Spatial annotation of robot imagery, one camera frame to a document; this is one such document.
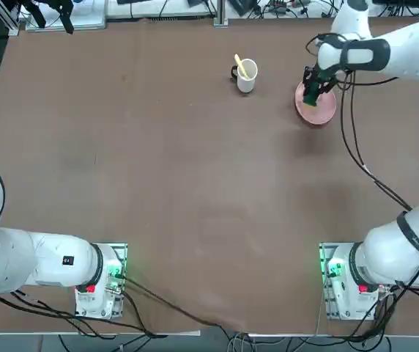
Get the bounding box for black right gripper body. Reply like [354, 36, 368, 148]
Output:
[311, 64, 338, 85]

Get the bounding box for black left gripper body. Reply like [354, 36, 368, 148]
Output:
[18, 0, 75, 9]

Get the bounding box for green and yellow sponge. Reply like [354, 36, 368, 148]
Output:
[303, 84, 323, 108]

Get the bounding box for pink plate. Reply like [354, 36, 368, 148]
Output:
[294, 81, 338, 128]

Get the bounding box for white mug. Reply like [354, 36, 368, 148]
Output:
[230, 57, 259, 94]

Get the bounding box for yellow spoon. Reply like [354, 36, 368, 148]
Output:
[234, 54, 251, 79]

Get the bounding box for black box red connectors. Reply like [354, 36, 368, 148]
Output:
[266, 0, 295, 11]

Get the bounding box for black power adapter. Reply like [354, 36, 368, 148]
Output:
[229, 0, 260, 17]

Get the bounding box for aluminium frame post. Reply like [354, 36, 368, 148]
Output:
[213, 0, 229, 27]

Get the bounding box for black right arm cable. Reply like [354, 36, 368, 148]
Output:
[305, 32, 414, 213]

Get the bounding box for black right base cables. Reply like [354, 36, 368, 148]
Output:
[341, 278, 419, 340]

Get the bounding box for black base cables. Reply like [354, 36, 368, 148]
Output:
[0, 289, 166, 338]
[341, 278, 419, 340]

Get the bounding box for black cable across table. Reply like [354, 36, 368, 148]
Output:
[121, 276, 240, 331]

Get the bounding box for black left base cables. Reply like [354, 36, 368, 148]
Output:
[0, 289, 166, 338]

